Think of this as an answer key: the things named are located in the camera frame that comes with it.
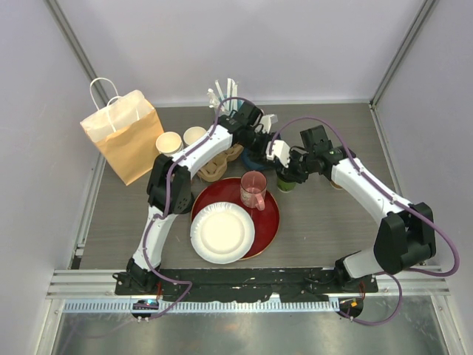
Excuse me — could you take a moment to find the brown paper bag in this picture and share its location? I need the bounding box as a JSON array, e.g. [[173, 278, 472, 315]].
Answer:
[[81, 89, 164, 186]]

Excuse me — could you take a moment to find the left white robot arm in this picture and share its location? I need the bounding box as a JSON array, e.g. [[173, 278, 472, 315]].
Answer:
[[112, 97, 277, 296]]

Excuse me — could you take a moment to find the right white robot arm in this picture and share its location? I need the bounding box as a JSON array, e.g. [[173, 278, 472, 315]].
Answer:
[[267, 125, 436, 292]]

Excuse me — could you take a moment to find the blue plastic dish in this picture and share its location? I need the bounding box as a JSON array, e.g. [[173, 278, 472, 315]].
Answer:
[[242, 138, 283, 172]]

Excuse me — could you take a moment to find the back cardboard cup carrier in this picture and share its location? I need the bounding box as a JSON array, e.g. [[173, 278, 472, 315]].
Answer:
[[224, 144, 244, 162]]

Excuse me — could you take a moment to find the cardboard cup carrier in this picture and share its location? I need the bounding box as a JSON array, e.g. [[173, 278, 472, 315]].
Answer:
[[224, 144, 244, 162], [197, 156, 227, 183]]

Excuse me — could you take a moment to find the pink glass mug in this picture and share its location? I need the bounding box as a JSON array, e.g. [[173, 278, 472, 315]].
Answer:
[[240, 171, 267, 211]]

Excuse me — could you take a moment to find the blue straw holder cup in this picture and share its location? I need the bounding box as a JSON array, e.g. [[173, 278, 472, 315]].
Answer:
[[215, 97, 243, 112]]

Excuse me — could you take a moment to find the front cardboard cup carrier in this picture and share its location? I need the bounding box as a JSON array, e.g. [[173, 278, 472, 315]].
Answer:
[[197, 156, 227, 183]]

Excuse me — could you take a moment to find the red round tray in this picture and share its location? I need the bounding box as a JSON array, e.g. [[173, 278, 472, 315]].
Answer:
[[191, 177, 280, 260]]

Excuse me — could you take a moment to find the brown paper cup stack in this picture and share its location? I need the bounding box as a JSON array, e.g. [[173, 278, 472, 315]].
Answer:
[[183, 126, 207, 146]]

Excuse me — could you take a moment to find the green paper cup stack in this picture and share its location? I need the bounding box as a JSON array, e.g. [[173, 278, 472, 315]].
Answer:
[[155, 132, 183, 156]]

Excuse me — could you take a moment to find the white paper plate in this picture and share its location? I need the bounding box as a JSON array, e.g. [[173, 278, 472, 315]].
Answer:
[[190, 202, 255, 265]]

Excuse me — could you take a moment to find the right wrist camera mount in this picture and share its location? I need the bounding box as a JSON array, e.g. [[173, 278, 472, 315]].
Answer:
[[265, 140, 290, 168]]

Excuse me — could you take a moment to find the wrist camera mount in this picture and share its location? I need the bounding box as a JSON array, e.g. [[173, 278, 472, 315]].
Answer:
[[265, 140, 290, 168], [255, 114, 278, 140]]

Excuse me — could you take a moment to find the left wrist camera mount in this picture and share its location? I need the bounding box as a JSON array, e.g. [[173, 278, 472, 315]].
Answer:
[[255, 114, 278, 140]]

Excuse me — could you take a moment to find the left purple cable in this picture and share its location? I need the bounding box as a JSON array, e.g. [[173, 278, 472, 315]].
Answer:
[[142, 96, 256, 322]]

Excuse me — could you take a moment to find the purple cable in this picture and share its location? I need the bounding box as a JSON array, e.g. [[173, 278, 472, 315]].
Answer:
[[142, 96, 256, 322], [268, 116, 461, 326]]

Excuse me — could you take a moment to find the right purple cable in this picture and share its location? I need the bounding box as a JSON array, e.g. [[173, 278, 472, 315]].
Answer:
[[268, 116, 461, 326]]

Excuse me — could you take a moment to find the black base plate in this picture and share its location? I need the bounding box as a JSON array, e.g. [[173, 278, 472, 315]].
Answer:
[[112, 268, 378, 303]]

